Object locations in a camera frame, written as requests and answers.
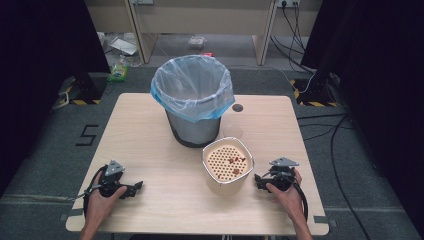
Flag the red food scraps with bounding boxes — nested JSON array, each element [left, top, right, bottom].
[[227, 155, 247, 176]]

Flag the green packet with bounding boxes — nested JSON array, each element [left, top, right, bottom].
[[106, 54, 131, 84]]

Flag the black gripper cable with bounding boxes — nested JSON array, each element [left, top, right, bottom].
[[68, 165, 108, 218], [292, 181, 310, 224]]

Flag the white paper sheet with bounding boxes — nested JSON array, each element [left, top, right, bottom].
[[108, 35, 140, 57]]

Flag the white square container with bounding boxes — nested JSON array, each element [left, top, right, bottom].
[[201, 136, 256, 197]]

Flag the beige perforated strainer insert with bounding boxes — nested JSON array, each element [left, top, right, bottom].
[[205, 144, 252, 183]]

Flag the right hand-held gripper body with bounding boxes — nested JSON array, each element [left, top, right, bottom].
[[264, 156, 300, 192]]

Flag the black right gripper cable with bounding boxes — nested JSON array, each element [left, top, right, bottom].
[[292, 181, 310, 224]]

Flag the grey trash can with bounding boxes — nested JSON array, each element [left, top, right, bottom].
[[165, 109, 222, 149]]

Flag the white wall socket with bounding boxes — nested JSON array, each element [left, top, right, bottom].
[[276, 0, 301, 9]]

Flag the clear plastic box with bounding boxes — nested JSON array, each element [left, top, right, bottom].
[[187, 35, 207, 51]]

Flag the person's right hand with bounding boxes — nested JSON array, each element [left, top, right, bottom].
[[266, 168, 306, 222]]

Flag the white floor cable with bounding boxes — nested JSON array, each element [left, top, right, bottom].
[[229, 64, 317, 95]]

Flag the person's left hand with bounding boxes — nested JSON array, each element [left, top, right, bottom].
[[85, 172, 129, 226]]

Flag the black stand with striped base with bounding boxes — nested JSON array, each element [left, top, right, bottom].
[[52, 66, 110, 107], [289, 0, 339, 108]]

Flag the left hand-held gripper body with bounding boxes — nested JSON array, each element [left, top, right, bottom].
[[98, 159, 135, 198]]

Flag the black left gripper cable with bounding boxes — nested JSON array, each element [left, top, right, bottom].
[[68, 165, 108, 218]]

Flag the black socket cables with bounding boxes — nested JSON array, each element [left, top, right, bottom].
[[269, 2, 317, 75]]

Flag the black floor cables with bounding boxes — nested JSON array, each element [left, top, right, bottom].
[[295, 112, 373, 240]]

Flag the blue plastic trash bag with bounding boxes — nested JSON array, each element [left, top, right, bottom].
[[150, 54, 236, 124]]

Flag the dark curtain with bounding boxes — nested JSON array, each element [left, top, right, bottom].
[[300, 0, 424, 233], [0, 0, 112, 198]]

